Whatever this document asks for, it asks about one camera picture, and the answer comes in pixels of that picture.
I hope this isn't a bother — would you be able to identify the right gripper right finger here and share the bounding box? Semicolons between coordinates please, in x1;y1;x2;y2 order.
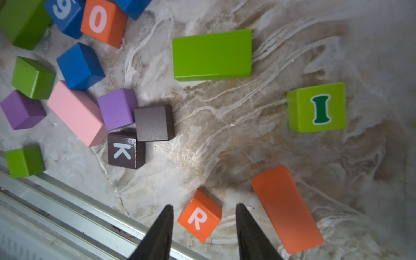
236;203;283;260

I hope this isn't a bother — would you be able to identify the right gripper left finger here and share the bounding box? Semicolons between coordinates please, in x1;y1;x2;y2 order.
128;204;174;260

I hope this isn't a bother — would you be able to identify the orange R block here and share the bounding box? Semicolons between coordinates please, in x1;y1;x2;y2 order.
177;190;223;243

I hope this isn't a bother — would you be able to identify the long orange block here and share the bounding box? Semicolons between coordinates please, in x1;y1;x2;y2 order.
251;165;325;255

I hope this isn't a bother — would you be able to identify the dark K block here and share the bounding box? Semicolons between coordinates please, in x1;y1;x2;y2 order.
108;131;146;169

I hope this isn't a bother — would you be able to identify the plain dark block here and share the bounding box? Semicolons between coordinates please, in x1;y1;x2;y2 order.
134;104;175;142

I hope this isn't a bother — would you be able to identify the purple block by K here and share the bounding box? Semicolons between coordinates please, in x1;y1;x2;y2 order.
97;88;138;131

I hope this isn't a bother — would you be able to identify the green I block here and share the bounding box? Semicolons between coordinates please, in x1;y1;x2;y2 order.
287;82;347;133

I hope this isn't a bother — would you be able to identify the long pink block lower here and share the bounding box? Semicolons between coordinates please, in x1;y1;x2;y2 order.
47;81;108;147

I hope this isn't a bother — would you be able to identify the purple block lower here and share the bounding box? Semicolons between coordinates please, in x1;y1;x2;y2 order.
1;90;47;130

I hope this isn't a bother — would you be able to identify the long green block right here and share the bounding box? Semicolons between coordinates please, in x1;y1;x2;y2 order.
172;29;252;81

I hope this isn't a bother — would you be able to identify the long green block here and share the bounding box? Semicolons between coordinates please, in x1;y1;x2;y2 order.
1;0;52;50
172;29;252;81

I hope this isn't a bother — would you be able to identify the blue block middle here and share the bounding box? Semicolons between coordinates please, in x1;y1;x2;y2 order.
57;43;105;91

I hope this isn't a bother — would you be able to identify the small green block middle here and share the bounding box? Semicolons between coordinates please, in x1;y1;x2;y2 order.
11;56;56;100

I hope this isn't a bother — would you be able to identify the orange 0 block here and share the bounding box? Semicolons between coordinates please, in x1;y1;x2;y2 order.
81;0;128;49

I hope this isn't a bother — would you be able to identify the blue block upper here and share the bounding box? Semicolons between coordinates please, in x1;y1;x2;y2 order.
116;0;151;21

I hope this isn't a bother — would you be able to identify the blue 9 block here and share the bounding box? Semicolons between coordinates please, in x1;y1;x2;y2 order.
44;0;86;39

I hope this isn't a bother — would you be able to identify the long green block left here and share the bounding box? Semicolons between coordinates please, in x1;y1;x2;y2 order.
1;0;52;50

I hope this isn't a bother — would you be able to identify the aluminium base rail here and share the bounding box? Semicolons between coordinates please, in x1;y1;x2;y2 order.
0;151;209;260

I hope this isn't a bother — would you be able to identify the green block near rail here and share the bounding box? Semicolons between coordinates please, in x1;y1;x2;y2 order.
5;146;46;178

